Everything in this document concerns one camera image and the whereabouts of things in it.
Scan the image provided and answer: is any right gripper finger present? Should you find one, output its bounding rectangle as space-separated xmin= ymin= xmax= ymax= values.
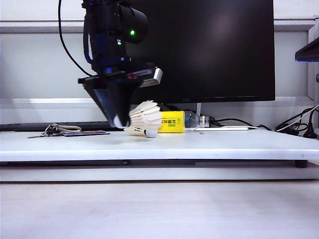
xmin=295 ymin=37 xmax=319 ymax=63

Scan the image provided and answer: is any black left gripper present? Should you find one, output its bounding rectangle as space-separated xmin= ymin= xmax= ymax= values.
xmin=77 ymin=65 xmax=145 ymax=129

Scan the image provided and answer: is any white feather shuttlecock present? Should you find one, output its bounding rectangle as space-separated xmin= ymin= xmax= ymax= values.
xmin=124 ymin=126 xmax=158 ymax=139
xmin=112 ymin=100 xmax=163 ymax=131

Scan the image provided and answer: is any purple plastic card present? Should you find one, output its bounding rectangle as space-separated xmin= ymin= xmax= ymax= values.
xmin=62 ymin=130 xmax=111 ymax=137

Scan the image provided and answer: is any metal key bunch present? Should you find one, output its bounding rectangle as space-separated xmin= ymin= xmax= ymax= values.
xmin=27 ymin=123 xmax=62 ymax=139

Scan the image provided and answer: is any yellow label plastic bottle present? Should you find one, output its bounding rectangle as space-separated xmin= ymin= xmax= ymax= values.
xmin=158 ymin=111 xmax=211 ymax=134

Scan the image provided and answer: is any black power plug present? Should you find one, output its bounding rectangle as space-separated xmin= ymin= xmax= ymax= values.
xmin=303 ymin=109 xmax=319 ymax=139

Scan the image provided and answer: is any black keyboard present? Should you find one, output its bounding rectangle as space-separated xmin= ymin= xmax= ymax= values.
xmin=0 ymin=121 xmax=113 ymax=132

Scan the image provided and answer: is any black computer monitor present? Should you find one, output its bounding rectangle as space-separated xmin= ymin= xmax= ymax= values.
xmin=119 ymin=0 xmax=276 ymax=104

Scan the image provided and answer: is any white raised desk board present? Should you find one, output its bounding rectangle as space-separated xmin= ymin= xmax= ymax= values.
xmin=0 ymin=128 xmax=319 ymax=169

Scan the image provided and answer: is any beige braided key strap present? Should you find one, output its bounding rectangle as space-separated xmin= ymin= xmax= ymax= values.
xmin=56 ymin=125 xmax=83 ymax=133

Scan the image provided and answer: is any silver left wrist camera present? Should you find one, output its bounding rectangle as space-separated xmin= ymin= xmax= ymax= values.
xmin=129 ymin=67 xmax=164 ymax=88

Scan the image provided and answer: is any black cable bundle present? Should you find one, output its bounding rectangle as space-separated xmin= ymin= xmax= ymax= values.
xmin=275 ymin=108 xmax=312 ymax=136

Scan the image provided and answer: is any aluminium partition frame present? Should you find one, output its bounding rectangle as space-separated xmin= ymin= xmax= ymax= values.
xmin=0 ymin=17 xmax=319 ymax=112

